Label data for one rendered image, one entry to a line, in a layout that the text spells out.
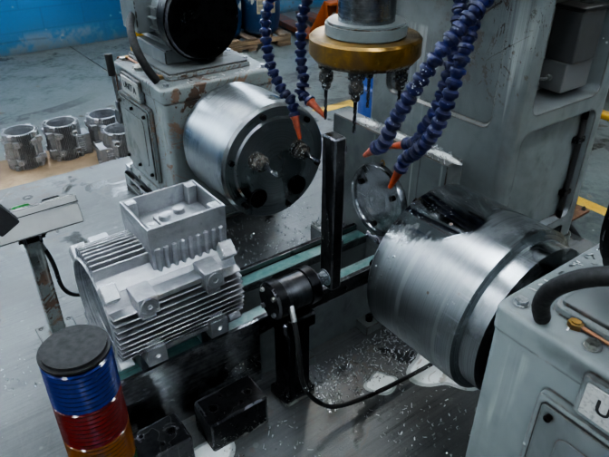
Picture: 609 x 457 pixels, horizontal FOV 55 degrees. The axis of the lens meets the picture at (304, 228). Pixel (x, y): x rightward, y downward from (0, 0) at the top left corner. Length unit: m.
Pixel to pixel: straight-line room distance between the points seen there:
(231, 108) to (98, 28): 5.54
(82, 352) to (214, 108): 0.79
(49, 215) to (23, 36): 5.48
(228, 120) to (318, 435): 0.61
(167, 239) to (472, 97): 0.59
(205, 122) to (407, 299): 0.61
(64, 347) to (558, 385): 0.48
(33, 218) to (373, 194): 0.61
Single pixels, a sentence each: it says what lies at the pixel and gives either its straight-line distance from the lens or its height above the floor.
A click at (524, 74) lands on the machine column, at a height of 1.28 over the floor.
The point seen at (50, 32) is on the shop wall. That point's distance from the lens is 6.57.
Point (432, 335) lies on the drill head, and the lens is 0.79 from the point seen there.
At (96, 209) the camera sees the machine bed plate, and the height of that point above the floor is 0.80.
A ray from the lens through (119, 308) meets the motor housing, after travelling 0.83.
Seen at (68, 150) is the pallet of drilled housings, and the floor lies 0.21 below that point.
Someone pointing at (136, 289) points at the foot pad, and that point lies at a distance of 0.83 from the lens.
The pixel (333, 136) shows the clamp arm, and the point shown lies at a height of 1.25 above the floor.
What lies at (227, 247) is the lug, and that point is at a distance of 0.87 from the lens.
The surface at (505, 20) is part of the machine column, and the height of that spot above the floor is 1.35.
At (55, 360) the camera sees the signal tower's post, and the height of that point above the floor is 1.22.
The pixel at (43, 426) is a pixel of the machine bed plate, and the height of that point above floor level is 0.80.
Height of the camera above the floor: 1.56
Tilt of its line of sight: 32 degrees down
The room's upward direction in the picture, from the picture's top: straight up
